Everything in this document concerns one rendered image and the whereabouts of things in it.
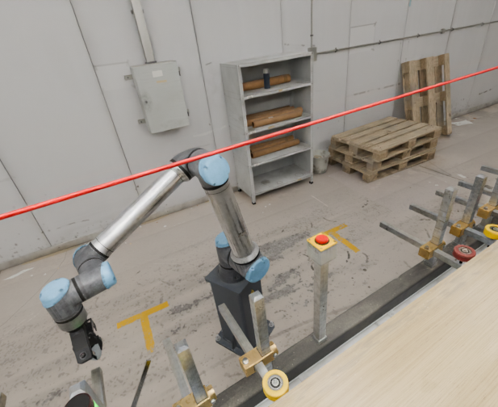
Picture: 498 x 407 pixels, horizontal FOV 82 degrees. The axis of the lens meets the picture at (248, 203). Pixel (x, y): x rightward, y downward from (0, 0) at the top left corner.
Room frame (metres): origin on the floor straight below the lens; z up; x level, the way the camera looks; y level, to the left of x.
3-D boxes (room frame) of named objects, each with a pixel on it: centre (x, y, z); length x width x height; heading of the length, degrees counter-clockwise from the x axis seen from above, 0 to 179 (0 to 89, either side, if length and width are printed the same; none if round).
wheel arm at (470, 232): (1.20, -1.05, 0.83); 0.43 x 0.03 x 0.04; 26
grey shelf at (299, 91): (3.38, -0.38, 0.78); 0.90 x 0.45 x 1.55; 113
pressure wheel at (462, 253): (0.91, -0.91, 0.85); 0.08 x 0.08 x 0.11
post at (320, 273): (0.73, -0.22, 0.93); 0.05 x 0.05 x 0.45; 26
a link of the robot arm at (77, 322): (0.69, 0.66, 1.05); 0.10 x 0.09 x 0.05; 116
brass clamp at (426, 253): (1.04, -0.86, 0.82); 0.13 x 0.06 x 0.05; 116
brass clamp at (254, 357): (0.60, 0.03, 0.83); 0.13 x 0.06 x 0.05; 116
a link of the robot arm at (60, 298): (0.70, 0.65, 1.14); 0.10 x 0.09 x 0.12; 126
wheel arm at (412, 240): (1.09, -0.82, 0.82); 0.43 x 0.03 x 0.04; 26
